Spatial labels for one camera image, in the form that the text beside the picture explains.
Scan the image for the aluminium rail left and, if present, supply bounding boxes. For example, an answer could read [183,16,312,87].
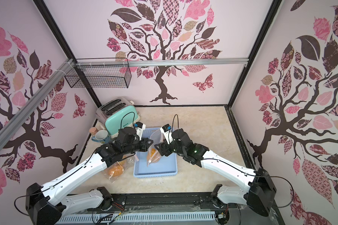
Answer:
[0,59,75,151]

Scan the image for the white blue ceramic mug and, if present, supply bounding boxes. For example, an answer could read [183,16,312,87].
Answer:
[92,130,111,144]

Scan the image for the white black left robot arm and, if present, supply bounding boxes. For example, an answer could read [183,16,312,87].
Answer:
[24,122,153,225]

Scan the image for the white slotted cable duct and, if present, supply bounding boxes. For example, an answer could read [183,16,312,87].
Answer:
[57,211,217,225]

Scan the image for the small pink cup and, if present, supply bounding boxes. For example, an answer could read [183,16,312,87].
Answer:
[89,127,98,137]

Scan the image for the aluminium rail back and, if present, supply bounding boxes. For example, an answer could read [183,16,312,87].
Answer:
[76,58,249,67]

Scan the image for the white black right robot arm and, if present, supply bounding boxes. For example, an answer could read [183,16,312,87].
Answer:
[155,125,277,217]

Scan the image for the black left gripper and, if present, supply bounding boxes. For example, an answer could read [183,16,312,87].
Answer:
[122,137,154,155]

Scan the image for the aluminium rail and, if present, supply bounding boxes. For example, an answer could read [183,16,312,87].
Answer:
[76,58,249,67]
[0,59,75,151]

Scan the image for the light blue perforated plastic basket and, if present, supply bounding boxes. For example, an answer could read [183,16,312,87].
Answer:
[133,127,178,179]

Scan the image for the mint green silver toaster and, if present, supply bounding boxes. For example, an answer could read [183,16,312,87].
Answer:
[96,97,141,138]

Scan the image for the black base frame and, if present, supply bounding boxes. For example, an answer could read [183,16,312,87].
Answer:
[68,192,284,225]

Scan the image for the black wire wall basket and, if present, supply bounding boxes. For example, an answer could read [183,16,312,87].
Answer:
[65,58,132,89]

